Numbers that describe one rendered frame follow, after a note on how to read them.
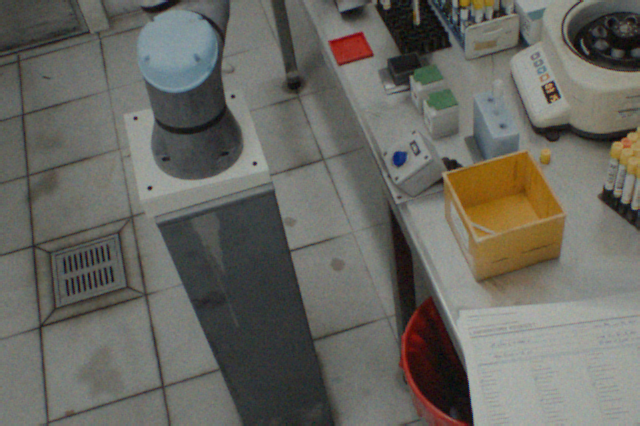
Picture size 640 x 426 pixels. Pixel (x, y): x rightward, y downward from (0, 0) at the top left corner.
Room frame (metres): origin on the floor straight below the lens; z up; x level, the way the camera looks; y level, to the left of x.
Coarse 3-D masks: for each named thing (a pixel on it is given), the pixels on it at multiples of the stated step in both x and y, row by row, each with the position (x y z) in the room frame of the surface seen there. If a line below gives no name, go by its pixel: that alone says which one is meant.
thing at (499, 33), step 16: (432, 0) 1.34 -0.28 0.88; (448, 0) 1.25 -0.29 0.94; (496, 16) 1.19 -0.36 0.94; (512, 16) 1.18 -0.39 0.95; (464, 32) 1.19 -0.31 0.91; (480, 32) 1.17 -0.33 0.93; (496, 32) 1.17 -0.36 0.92; (512, 32) 1.18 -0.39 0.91; (464, 48) 1.18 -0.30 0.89; (480, 48) 1.17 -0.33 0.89; (496, 48) 1.17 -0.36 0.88
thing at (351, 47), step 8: (360, 32) 1.29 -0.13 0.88; (336, 40) 1.28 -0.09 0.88; (344, 40) 1.28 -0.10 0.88; (352, 40) 1.28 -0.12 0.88; (360, 40) 1.27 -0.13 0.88; (336, 48) 1.26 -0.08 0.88; (344, 48) 1.26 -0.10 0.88; (352, 48) 1.25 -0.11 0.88; (360, 48) 1.25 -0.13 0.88; (368, 48) 1.24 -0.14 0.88; (336, 56) 1.23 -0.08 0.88; (344, 56) 1.24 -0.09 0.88; (352, 56) 1.23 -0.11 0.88; (360, 56) 1.22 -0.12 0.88; (368, 56) 1.22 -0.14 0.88; (344, 64) 1.22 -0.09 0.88
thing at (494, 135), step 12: (480, 96) 0.97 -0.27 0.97; (492, 96) 0.96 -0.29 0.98; (480, 108) 0.94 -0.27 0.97; (492, 108) 0.94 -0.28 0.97; (504, 108) 0.93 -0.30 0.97; (480, 120) 0.94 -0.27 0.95; (492, 120) 0.91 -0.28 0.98; (504, 120) 0.91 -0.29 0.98; (480, 132) 0.94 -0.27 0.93; (492, 132) 0.89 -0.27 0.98; (504, 132) 0.88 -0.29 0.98; (516, 132) 0.88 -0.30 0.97; (468, 144) 0.96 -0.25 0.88; (480, 144) 0.93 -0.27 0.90; (492, 144) 0.88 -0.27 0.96; (504, 144) 0.88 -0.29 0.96; (516, 144) 0.88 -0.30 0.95; (480, 156) 0.92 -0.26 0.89; (492, 156) 0.88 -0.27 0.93
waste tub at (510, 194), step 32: (512, 160) 0.84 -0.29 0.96; (448, 192) 0.81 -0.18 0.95; (480, 192) 0.83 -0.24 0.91; (512, 192) 0.84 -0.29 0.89; (544, 192) 0.77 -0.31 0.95; (480, 224) 0.79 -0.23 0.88; (512, 224) 0.78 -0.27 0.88; (544, 224) 0.71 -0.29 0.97; (480, 256) 0.70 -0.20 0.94; (512, 256) 0.70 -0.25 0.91; (544, 256) 0.71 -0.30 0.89
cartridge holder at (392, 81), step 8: (400, 56) 1.17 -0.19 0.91; (408, 56) 1.17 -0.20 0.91; (416, 56) 1.16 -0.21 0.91; (392, 64) 1.17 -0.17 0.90; (400, 64) 1.17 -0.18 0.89; (408, 64) 1.17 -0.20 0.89; (416, 64) 1.16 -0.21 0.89; (424, 64) 1.16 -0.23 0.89; (384, 72) 1.16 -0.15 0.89; (392, 72) 1.13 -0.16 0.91; (400, 72) 1.15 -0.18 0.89; (408, 72) 1.12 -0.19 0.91; (384, 80) 1.14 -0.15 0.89; (392, 80) 1.13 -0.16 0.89; (400, 80) 1.12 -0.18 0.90; (408, 80) 1.12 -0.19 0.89; (384, 88) 1.12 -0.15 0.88; (392, 88) 1.12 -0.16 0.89; (400, 88) 1.12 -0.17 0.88; (408, 88) 1.12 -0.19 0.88
